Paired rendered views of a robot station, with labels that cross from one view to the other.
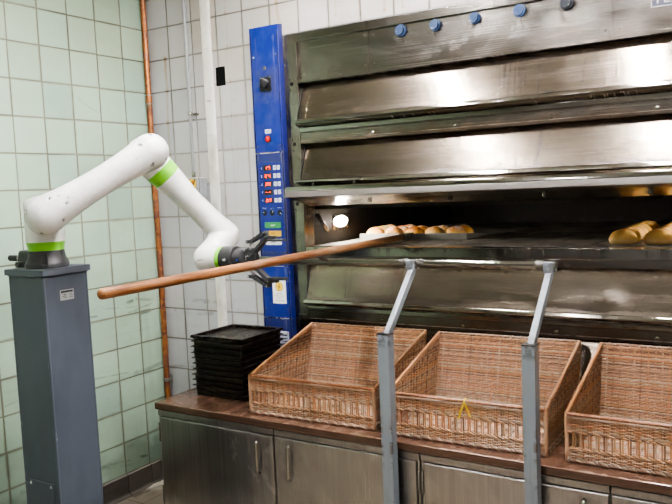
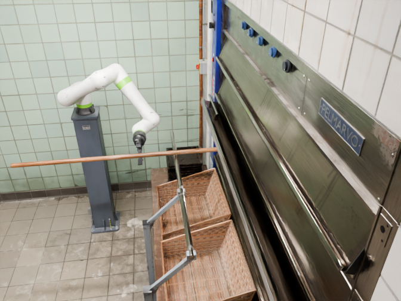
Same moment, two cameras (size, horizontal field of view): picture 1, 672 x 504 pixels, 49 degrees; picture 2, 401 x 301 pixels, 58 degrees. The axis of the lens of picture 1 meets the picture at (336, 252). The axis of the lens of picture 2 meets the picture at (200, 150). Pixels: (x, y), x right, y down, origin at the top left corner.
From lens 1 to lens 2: 248 cm
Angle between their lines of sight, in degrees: 53
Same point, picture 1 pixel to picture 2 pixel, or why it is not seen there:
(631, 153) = (285, 217)
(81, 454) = (98, 184)
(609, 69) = (291, 144)
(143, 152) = (90, 82)
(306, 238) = not seen: hidden behind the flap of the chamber
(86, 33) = not seen: outside the picture
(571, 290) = not seen: hidden behind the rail
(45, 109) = (132, 17)
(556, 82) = (273, 128)
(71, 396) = (91, 164)
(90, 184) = (74, 91)
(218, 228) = (144, 117)
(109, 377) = (167, 140)
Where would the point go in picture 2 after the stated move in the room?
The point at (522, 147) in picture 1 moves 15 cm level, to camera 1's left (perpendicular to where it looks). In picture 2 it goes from (262, 155) to (239, 143)
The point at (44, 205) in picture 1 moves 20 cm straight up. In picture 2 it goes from (59, 96) to (54, 70)
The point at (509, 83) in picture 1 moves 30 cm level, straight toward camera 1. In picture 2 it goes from (262, 106) to (203, 120)
